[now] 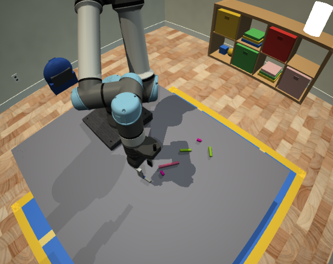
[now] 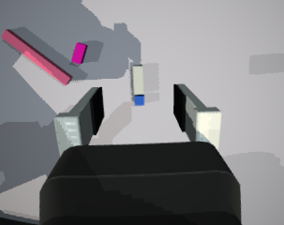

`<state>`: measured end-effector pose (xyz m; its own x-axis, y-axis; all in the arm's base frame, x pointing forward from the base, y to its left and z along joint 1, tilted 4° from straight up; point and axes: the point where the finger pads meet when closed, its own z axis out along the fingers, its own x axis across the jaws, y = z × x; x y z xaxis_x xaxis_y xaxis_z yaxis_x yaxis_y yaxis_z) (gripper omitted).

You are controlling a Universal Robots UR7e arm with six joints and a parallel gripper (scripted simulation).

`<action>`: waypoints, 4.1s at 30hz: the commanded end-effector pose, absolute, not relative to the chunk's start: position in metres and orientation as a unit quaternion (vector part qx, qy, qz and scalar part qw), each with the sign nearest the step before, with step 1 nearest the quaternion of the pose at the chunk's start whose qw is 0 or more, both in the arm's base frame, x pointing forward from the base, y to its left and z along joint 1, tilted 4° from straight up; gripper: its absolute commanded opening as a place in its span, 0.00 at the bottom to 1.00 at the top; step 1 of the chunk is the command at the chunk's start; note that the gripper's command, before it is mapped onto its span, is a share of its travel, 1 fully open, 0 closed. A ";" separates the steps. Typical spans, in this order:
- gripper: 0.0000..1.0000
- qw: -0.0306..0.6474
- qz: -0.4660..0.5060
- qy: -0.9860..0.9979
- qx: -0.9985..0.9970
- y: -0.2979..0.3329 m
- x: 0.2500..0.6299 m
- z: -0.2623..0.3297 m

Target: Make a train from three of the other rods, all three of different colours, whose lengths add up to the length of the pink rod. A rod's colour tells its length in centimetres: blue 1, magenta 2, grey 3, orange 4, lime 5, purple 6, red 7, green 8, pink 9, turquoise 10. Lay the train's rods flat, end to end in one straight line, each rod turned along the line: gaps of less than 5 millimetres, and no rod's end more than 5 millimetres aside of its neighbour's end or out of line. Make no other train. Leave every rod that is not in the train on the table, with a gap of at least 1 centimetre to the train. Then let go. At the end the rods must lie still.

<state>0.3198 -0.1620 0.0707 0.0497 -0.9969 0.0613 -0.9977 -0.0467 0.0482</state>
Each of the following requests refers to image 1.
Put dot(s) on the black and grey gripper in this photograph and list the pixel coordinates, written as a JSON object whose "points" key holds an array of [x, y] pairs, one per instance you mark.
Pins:
{"points": [[140, 148]]}

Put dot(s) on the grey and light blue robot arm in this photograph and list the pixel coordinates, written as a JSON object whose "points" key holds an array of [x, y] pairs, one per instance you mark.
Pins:
{"points": [[121, 96]]}

